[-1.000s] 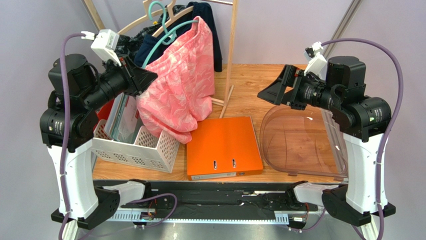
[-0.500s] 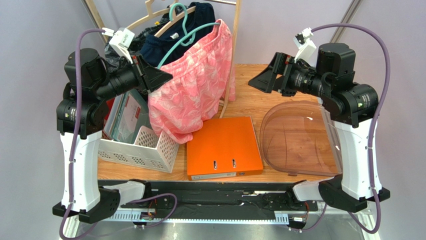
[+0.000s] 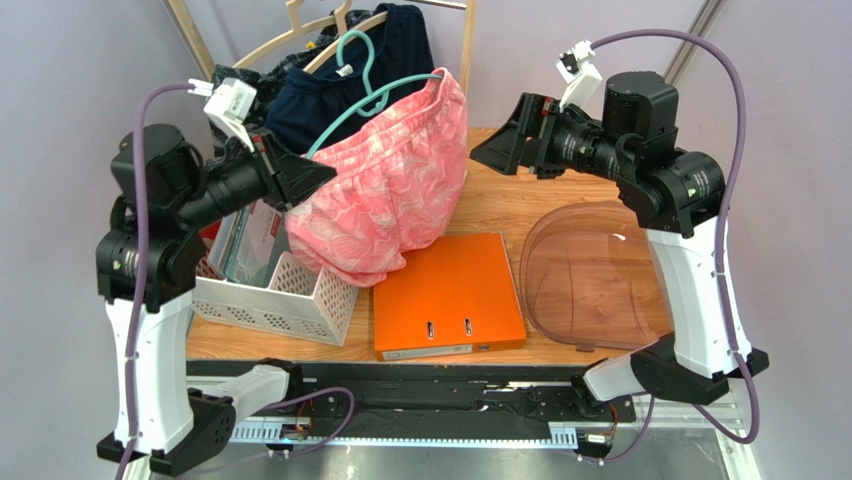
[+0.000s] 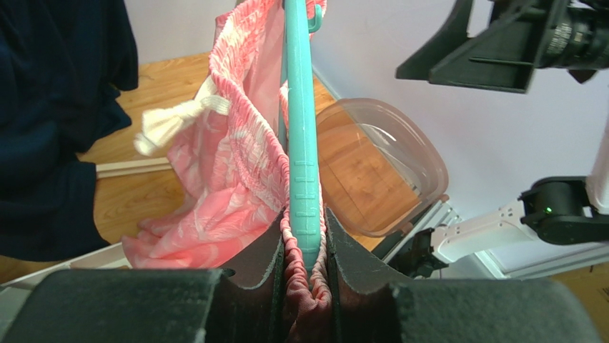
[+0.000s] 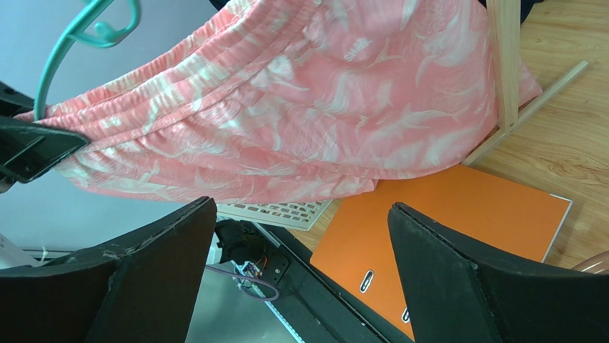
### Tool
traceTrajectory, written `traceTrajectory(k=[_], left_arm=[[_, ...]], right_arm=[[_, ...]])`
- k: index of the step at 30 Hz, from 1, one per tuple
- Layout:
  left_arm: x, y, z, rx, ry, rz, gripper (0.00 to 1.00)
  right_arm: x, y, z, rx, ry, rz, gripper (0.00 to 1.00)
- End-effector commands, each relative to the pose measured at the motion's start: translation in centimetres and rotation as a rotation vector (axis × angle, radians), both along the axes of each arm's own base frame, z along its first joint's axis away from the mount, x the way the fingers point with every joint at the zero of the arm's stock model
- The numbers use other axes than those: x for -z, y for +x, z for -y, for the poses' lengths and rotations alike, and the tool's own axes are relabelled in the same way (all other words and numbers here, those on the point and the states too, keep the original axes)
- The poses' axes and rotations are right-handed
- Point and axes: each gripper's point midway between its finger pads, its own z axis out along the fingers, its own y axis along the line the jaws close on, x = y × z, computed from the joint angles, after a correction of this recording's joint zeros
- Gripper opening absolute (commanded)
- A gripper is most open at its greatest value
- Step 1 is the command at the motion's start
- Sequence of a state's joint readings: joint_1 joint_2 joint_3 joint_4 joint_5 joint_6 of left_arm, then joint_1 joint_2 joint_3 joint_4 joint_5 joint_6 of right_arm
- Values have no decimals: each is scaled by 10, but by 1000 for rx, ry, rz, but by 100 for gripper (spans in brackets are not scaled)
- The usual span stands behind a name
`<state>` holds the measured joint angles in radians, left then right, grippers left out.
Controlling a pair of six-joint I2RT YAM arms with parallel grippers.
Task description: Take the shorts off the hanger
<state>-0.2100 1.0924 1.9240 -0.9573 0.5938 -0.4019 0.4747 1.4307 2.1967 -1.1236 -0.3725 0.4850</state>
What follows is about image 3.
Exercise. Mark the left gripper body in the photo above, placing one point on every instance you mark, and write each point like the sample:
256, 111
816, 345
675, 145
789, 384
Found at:
253, 177

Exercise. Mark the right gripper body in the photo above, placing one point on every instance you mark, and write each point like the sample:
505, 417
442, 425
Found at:
536, 134

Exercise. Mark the pink patterned shorts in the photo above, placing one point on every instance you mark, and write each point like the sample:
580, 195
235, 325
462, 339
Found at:
399, 179

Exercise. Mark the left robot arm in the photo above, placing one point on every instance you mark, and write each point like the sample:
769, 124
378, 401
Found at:
146, 273

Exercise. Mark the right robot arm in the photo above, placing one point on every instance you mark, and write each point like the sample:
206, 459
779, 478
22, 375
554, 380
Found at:
676, 196

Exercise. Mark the navy blue shorts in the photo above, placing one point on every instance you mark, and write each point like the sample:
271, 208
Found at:
309, 103

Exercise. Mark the wooden hanger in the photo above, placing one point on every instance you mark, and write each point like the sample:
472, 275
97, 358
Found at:
345, 35
298, 28

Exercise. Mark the transparent green folder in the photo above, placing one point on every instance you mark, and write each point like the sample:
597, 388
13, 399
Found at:
254, 245

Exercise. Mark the red folder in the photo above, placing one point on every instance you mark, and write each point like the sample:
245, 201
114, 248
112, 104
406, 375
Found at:
209, 234

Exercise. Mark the white perforated file basket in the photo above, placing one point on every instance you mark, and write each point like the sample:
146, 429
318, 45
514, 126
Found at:
298, 302

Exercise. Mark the clear plastic tub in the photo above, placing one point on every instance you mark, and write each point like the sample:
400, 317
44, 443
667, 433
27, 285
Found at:
587, 279

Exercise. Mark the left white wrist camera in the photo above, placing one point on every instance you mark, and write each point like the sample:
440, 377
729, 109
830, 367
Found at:
227, 106

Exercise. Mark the orange ring binder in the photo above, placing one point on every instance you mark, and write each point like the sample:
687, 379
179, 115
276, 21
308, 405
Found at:
455, 297

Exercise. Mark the black and aluminium base rail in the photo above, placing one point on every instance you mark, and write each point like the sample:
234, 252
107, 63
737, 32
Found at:
449, 405

